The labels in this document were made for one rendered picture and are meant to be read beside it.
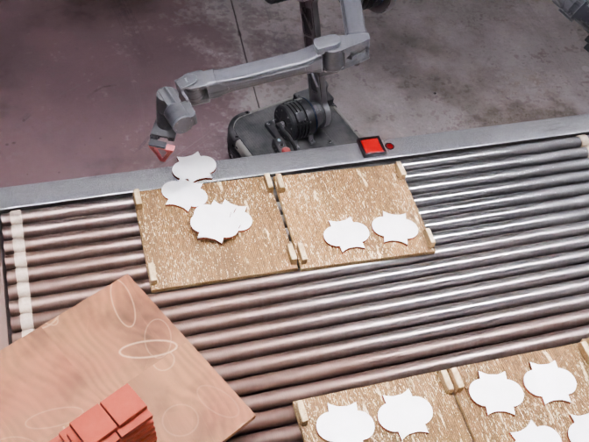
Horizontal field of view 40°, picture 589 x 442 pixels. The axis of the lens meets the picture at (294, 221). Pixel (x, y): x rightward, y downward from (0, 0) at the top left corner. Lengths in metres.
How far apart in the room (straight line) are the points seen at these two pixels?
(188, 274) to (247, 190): 0.35
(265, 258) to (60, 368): 0.65
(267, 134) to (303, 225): 1.27
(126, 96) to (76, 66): 0.33
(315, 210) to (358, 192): 0.16
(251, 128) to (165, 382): 1.87
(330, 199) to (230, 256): 0.38
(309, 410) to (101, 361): 0.52
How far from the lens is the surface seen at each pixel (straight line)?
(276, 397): 2.07
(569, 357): 2.34
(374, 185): 2.51
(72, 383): 1.95
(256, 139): 3.56
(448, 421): 2.12
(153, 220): 2.34
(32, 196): 2.45
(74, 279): 2.25
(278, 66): 2.14
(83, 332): 2.02
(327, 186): 2.47
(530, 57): 4.82
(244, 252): 2.28
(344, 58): 2.18
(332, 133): 3.64
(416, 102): 4.27
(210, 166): 2.49
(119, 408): 1.72
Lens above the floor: 2.76
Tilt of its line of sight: 50 degrees down
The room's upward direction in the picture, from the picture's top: 11 degrees clockwise
